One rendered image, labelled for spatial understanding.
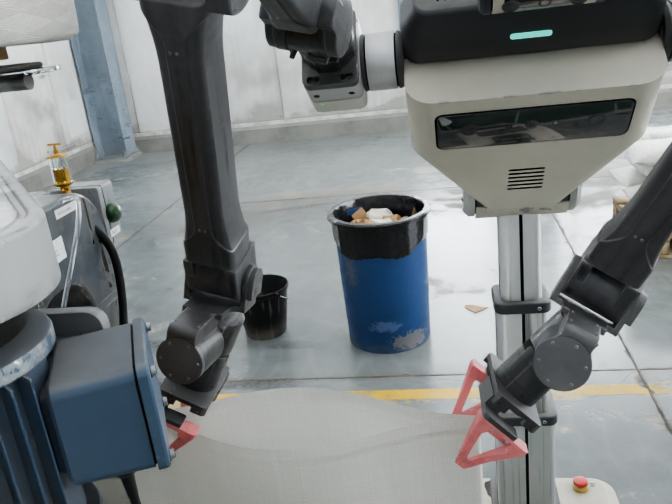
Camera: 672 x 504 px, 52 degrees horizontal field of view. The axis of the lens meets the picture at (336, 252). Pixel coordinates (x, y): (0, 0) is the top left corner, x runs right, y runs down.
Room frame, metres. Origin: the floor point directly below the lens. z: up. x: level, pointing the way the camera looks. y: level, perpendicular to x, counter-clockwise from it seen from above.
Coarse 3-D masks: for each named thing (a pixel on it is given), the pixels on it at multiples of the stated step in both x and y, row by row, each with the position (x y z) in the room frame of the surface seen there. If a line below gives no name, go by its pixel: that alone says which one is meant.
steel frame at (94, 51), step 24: (96, 0) 8.97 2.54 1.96; (96, 24) 9.07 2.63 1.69; (72, 48) 8.98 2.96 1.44; (96, 48) 9.08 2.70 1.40; (96, 72) 9.09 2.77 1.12; (96, 96) 9.11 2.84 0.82; (120, 96) 9.07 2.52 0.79; (96, 120) 9.12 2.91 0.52; (120, 120) 8.92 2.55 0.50; (96, 144) 8.99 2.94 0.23; (120, 144) 9.07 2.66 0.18
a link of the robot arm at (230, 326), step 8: (232, 312) 0.77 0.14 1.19; (224, 320) 0.75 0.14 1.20; (232, 320) 0.75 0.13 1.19; (240, 320) 0.77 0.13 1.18; (224, 328) 0.73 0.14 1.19; (232, 328) 0.75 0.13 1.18; (240, 328) 0.76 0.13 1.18; (224, 336) 0.75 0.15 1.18; (232, 336) 0.75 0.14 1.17; (224, 344) 0.75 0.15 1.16; (232, 344) 0.76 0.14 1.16; (224, 352) 0.75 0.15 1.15
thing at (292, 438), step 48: (240, 432) 0.82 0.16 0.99; (288, 432) 0.83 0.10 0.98; (336, 432) 0.81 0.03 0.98; (384, 432) 0.70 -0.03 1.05; (432, 432) 0.71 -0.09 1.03; (144, 480) 0.79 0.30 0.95; (192, 480) 0.76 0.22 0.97; (240, 480) 0.71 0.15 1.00; (288, 480) 0.68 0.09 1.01; (336, 480) 0.68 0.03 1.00; (384, 480) 0.69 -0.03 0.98; (432, 480) 0.71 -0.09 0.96; (480, 480) 0.70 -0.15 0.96
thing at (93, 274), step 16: (32, 192) 0.95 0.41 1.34; (48, 208) 0.83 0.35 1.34; (48, 224) 0.82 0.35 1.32; (64, 224) 0.86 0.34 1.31; (96, 224) 0.93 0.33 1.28; (64, 240) 0.85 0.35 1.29; (80, 240) 0.89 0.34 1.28; (96, 240) 0.92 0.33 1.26; (80, 256) 0.88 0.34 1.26; (96, 256) 0.92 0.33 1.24; (64, 272) 0.83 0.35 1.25; (80, 272) 0.87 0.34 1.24; (96, 272) 0.91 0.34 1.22; (112, 272) 0.95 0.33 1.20; (80, 288) 0.86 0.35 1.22; (96, 288) 0.90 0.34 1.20; (112, 288) 0.94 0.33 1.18; (48, 304) 0.79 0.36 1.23; (80, 304) 0.88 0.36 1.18; (96, 304) 0.89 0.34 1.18; (112, 304) 0.93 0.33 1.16; (112, 320) 0.92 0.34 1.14
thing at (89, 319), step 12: (48, 312) 0.54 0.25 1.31; (60, 312) 0.54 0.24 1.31; (72, 312) 0.53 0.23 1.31; (84, 312) 0.53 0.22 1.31; (96, 312) 0.53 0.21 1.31; (60, 324) 0.53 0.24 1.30; (72, 324) 0.53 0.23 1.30; (84, 324) 0.53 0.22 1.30; (96, 324) 0.53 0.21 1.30; (108, 324) 0.54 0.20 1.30; (60, 336) 0.53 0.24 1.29; (72, 336) 0.53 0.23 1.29
